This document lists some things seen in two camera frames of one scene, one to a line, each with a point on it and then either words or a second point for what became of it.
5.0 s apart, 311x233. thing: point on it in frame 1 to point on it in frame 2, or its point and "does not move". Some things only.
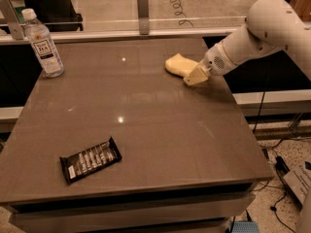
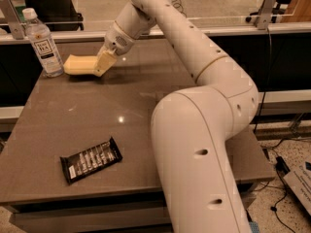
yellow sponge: [180, 65] to [80, 65]
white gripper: [214, 61] to [117, 42]
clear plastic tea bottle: [49, 59] does not move
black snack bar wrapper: [82, 163] does not move
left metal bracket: [11, 17] does not move
